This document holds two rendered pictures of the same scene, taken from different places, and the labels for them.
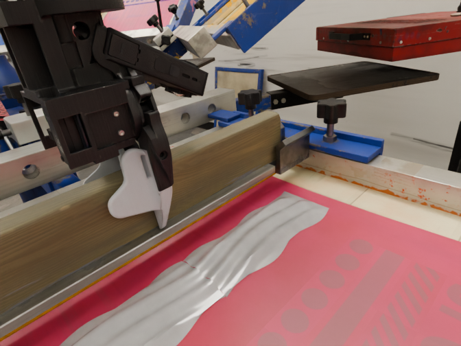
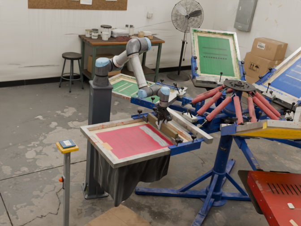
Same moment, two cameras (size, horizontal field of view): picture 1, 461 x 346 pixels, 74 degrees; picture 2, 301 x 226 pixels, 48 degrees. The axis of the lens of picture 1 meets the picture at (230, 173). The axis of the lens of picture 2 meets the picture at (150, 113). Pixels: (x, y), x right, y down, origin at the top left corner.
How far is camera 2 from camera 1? 2.72 m
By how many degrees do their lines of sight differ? 83
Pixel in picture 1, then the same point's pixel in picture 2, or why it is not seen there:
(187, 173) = (163, 127)
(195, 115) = (199, 135)
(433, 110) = not seen: outside the picture
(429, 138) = not seen: outside the picture
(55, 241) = (154, 120)
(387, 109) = not seen: outside the picture
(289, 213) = (162, 142)
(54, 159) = (179, 121)
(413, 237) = (152, 149)
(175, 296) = (151, 133)
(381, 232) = (155, 147)
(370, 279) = (148, 144)
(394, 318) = (143, 143)
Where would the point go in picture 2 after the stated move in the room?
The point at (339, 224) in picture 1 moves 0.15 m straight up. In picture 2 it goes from (158, 145) to (161, 128)
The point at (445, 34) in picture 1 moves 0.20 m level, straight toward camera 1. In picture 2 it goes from (256, 190) to (228, 175)
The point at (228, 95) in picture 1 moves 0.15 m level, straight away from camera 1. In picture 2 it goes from (206, 138) to (225, 141)
